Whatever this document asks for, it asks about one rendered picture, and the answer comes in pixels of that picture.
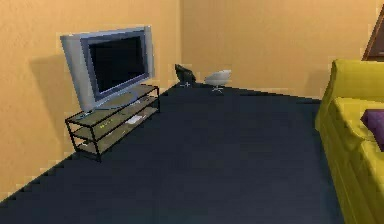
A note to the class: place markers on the black swivel chair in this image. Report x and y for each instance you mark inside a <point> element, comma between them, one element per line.
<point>184,74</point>

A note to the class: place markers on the white swivel chair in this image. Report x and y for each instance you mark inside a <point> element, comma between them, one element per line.
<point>218,77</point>

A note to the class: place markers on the white flat box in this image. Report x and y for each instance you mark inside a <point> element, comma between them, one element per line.
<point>135,119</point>

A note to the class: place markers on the black glass television stand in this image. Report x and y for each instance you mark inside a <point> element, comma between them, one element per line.
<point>110,128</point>

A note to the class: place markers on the silver flat television set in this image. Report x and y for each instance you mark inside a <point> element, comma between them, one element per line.
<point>116,63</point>

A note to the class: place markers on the yellow sofa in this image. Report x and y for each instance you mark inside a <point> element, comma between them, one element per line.
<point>353,133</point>

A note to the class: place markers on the purple cushion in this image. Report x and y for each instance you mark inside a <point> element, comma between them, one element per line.
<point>375,124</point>

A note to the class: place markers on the brown framed picture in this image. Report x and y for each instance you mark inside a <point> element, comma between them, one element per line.
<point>376,40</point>

